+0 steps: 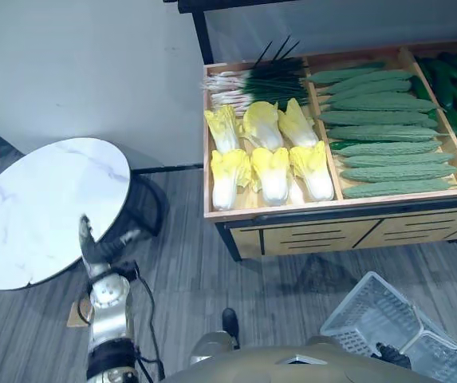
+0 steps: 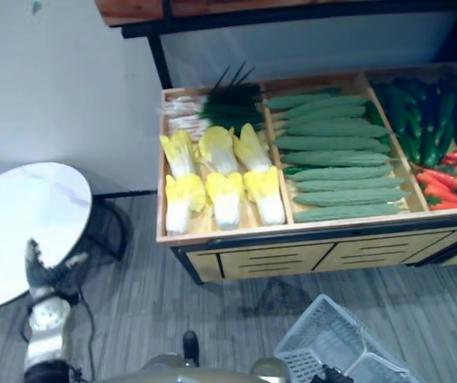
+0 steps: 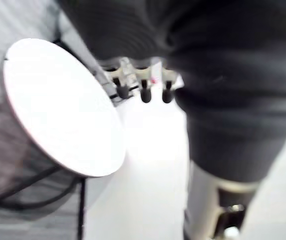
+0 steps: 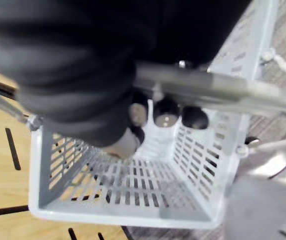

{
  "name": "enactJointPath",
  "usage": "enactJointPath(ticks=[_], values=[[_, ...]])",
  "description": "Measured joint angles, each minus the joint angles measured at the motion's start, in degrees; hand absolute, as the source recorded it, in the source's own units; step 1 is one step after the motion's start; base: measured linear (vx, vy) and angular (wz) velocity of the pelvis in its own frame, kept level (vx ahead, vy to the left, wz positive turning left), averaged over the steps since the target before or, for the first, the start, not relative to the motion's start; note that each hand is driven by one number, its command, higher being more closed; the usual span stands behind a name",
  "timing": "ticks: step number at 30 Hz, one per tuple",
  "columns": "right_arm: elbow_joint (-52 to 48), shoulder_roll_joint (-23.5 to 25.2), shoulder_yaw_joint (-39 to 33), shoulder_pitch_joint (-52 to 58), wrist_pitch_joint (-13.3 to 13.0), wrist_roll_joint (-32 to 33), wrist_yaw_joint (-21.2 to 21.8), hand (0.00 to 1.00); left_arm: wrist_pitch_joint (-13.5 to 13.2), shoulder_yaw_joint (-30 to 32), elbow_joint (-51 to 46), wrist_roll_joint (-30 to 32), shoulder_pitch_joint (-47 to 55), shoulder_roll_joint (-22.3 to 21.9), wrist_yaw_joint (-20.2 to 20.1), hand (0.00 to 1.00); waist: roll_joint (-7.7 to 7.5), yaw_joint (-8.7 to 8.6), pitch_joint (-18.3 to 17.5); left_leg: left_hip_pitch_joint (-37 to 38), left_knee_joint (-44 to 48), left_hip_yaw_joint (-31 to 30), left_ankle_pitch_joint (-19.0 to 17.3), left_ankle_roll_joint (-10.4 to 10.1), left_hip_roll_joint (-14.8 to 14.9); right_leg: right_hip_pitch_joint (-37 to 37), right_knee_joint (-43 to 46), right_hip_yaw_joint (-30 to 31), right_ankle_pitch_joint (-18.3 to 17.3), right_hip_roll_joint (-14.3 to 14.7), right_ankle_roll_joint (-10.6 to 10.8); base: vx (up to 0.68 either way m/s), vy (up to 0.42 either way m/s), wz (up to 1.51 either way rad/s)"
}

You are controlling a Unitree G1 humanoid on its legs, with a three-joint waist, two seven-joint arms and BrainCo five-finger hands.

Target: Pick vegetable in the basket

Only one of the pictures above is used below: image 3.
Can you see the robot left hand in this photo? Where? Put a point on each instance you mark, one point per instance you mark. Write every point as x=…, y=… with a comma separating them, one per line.
x=207, y=75

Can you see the round white side table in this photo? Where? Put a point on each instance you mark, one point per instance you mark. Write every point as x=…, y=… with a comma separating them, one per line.
x=60, y=107

